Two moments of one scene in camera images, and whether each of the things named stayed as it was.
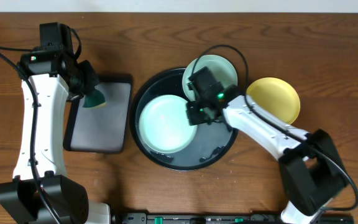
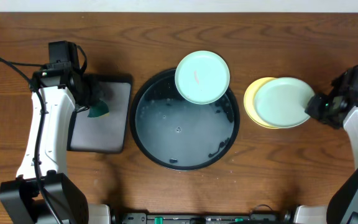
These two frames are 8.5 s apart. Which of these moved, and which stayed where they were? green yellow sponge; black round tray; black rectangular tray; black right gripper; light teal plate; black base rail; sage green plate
Moved: black right gripper; green yellow sponge; light teal plate; sage green plate
Stayed: black round tray; black rectangular tray; black base rail
